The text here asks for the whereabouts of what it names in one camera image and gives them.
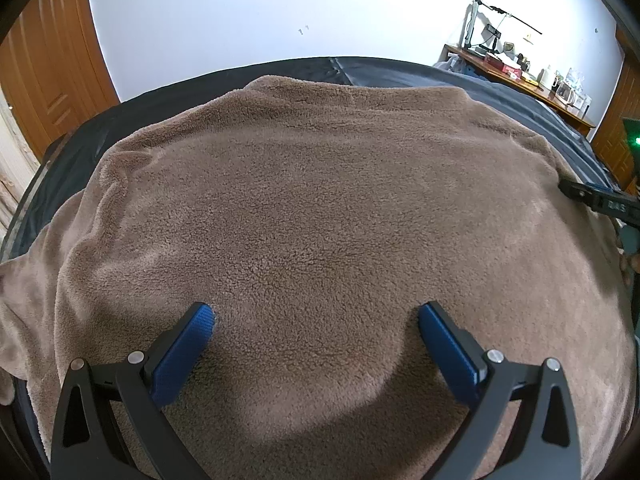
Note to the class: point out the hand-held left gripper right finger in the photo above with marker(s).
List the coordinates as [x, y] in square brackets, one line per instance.
[447, 355]

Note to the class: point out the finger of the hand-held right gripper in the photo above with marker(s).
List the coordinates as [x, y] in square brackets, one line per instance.
[595, 197]

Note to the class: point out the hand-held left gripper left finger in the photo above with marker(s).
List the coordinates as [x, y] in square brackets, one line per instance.
[182, 355]

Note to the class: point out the brown fleece garment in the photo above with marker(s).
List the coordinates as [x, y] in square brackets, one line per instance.
[320, 210]

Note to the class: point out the person's right hand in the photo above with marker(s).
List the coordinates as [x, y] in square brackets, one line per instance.
[632, 260]

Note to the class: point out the wooden wardrobe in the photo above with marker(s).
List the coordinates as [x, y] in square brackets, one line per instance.
[617, 105]

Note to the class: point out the wooden desk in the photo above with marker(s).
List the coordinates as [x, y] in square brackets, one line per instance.
[565, 112]

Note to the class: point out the clear glass pitcher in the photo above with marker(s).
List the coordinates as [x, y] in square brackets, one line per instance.
[565, 91]

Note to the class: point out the white kettle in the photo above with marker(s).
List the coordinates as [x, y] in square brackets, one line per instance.
[546, 77]

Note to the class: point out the red box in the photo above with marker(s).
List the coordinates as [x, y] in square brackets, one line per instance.
[502, 65]

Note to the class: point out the black desk lamp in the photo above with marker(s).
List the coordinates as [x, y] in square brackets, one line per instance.
[492, 9]

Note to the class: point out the blue cloth pile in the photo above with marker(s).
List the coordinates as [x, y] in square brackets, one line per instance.
[457, 64]

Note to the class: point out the dark grey bed sheet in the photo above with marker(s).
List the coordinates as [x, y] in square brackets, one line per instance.
[400, 72]

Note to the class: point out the wooden door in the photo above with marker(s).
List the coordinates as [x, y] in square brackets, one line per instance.
[55, 60]

